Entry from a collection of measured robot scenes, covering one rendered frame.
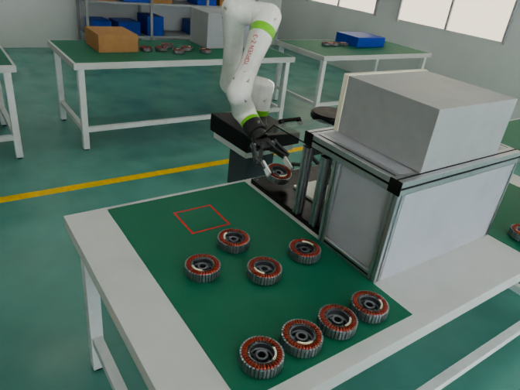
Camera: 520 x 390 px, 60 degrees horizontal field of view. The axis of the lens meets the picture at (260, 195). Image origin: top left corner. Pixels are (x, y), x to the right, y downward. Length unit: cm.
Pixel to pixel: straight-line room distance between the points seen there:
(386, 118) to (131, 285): 94
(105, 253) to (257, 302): 52
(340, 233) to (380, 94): 48
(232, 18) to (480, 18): 508
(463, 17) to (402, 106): 564
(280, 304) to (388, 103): 71
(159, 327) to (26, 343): 118
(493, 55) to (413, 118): 541
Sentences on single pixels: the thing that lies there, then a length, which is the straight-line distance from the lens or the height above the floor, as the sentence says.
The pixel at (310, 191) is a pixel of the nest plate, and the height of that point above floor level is 78.
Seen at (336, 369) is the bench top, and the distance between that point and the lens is 123.
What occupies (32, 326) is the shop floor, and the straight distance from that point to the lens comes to 244.
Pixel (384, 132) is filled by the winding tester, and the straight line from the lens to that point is 151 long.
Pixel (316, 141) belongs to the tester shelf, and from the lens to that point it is 158.
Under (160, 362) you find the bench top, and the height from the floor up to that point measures 75.
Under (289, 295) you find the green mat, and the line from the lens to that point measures 139.
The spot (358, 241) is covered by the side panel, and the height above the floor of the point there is 84.
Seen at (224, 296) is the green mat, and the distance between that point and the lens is 136.
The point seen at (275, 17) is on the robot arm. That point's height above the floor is 140.
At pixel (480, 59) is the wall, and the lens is 690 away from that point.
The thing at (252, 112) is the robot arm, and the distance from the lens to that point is 203.
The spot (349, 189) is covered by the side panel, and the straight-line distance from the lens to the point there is 151.
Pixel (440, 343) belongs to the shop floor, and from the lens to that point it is 259.
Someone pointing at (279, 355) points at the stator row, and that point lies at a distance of 117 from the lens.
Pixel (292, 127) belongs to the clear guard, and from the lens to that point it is 178.
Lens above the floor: 165
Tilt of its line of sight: 28 degrees down
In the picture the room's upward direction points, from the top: 7 degrees clockwise
